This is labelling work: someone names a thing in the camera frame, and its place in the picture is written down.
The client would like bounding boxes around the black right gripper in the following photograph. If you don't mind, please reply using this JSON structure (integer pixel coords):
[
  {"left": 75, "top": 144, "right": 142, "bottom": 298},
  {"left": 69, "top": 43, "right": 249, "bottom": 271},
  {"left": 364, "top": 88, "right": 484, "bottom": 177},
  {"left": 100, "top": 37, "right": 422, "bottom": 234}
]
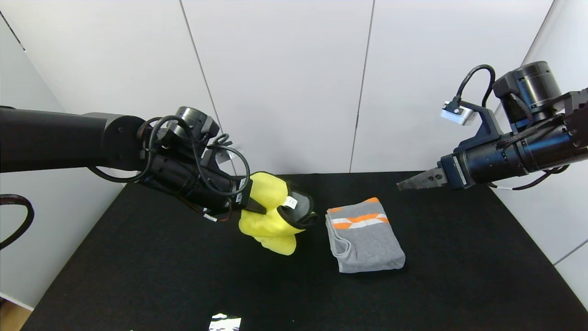
[{"left": 396, "top": 136, "right": 522, "bottom": 191}]

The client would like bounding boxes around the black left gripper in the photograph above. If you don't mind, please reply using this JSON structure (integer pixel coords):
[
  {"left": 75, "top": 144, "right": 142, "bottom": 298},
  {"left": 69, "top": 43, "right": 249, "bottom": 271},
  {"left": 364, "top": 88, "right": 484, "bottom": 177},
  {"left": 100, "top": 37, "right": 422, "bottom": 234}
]
[{"left": 186, "top": 165, "right": 267, "bottom": 215}]

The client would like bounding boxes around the yellow microfibre towel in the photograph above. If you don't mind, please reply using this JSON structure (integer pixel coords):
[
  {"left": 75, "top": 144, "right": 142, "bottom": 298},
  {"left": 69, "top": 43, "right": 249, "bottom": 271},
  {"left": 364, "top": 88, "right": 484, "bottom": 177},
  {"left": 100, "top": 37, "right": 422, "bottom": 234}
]
[{"left": 238, "top": 171, "right": 318, "bottom": 256}]

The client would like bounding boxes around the grey towel with orange marks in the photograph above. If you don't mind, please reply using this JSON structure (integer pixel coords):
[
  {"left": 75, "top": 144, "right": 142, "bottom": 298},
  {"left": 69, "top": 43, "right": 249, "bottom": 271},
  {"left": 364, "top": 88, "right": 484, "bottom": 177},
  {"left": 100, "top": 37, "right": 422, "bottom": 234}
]
[{"left": 325, "top": 198, "right": 406, "bottom": 274}]

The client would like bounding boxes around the shiny silver foil piece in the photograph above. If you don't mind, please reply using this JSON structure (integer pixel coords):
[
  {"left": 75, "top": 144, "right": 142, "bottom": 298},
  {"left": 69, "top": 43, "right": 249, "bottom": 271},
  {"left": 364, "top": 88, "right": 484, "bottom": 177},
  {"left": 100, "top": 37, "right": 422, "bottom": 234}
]
[{"left": 209, "top": 314, "right": 242, "bottom": 331}]

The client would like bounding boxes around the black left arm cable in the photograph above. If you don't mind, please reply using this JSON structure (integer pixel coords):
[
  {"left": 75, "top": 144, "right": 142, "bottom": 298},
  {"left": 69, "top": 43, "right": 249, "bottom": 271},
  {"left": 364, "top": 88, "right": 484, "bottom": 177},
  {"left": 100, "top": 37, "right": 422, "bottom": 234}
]
[{"left": 146, "top": 115, "right": 251, "bottom": 197}]

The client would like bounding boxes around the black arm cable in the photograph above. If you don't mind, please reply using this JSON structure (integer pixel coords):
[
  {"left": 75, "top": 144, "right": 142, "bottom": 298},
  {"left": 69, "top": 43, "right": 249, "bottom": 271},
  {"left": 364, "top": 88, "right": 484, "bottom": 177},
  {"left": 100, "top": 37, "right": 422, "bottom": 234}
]
[
  {"left": 452, "top": 64, "right": 496, "bottom": 113},
  {"left": 146, "top": 115, "right": 251, "bottom": 197}
]

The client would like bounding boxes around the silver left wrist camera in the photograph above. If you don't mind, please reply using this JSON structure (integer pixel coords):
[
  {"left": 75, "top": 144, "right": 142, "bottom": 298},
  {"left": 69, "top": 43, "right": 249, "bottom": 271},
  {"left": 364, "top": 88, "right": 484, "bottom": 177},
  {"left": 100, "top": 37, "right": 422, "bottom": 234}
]
[{"left": 215, "top": 143, "right": 242, "bottom": 165}]

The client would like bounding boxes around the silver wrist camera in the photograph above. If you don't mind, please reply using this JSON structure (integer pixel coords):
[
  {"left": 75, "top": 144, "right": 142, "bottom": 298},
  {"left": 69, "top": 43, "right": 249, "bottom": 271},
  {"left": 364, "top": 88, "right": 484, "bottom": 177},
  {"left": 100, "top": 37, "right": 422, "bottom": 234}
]
[
  {"left": 441, "top": 103, "right": 478, "bottom": 126},
  {"left": 215, "top": 143, "right": 242, "bottom": 165}
]

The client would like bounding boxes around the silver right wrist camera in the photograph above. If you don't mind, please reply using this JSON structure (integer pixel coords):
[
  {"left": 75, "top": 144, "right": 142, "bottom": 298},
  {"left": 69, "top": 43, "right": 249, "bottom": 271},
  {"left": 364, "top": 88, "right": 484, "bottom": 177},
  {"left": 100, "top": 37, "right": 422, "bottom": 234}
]
[{"left": 441, "top": 103, "right": 478, "bottom": 126}]

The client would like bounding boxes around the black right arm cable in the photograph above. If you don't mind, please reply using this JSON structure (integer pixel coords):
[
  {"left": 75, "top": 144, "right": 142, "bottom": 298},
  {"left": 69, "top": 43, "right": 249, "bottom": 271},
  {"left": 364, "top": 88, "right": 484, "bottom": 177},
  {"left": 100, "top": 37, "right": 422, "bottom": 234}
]
[{"left": 452, "top": 64, "right": 496, "bottom": 113}]

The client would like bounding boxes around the black red braided hose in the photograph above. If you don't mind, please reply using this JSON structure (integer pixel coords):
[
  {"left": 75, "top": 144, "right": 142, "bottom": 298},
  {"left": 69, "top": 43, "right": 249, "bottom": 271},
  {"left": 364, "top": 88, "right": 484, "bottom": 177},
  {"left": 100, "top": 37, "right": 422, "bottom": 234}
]
[{"left": 0, "top": 194, "right": 35, "bottom": 250}]

